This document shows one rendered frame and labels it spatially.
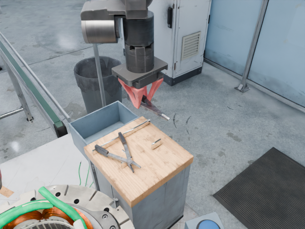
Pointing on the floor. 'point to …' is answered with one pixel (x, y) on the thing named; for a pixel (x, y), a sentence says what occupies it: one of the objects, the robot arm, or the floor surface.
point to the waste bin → (89, 103)
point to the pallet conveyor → (40, 104)
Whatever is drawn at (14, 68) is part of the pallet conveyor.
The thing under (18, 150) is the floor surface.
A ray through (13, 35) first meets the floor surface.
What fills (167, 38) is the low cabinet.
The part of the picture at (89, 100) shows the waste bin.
